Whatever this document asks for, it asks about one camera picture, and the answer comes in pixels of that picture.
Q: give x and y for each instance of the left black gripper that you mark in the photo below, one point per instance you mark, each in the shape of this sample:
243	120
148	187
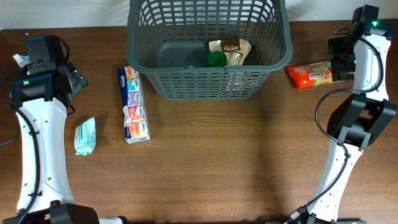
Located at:
79	79

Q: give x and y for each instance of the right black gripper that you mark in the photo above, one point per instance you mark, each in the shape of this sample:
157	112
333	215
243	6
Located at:
337	66

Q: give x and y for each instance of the red spaghetti package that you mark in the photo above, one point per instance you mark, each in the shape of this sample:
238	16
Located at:
320	73

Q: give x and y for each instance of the light green wet wipes pack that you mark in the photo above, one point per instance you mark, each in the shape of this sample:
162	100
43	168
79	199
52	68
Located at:
85	137

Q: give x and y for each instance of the Kleenex tissue multipack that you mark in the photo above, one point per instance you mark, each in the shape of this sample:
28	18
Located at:
134	111

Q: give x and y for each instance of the beige snack bag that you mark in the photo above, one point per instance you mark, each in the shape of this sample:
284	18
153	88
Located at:
236	50

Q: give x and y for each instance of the grey plastic shopping basket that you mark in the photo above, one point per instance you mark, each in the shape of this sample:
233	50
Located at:
208	49

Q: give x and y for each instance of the green lid jar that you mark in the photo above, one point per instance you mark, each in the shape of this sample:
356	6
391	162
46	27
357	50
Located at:
216	59

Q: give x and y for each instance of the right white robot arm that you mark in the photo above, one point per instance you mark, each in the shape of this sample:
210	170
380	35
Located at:
360	119

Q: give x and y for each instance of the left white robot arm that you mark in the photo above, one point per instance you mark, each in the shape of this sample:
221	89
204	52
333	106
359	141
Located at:
40	96

